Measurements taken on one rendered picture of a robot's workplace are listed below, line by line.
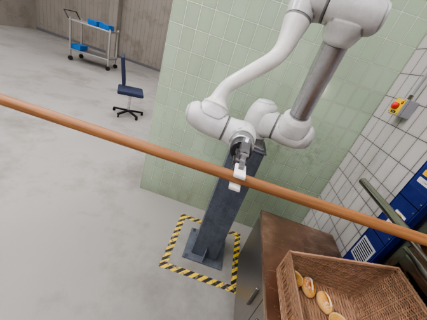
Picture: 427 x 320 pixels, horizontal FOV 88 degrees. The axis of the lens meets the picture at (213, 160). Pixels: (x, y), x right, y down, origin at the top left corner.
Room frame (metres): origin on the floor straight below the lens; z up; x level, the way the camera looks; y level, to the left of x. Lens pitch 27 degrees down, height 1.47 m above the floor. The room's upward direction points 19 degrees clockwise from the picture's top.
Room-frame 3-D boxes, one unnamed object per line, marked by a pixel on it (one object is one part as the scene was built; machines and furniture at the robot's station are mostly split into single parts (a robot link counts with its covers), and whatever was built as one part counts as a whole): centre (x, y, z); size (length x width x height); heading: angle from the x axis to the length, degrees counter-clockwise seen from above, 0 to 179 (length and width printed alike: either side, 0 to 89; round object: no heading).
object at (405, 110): (1.44, -0.94, 1.46); 0.10 x 0.07 x 0.10; 179
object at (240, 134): (0.74, -0.08, 1.18); 0.09 x 0.06 x 0.09; 89
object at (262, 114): (1.31, -0.18, 1.17); 0.18 x 0.16 x 0.22; 75
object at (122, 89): (3.45, 1.64, 0.44); 0.52 x 0.49 x 0.89; 97
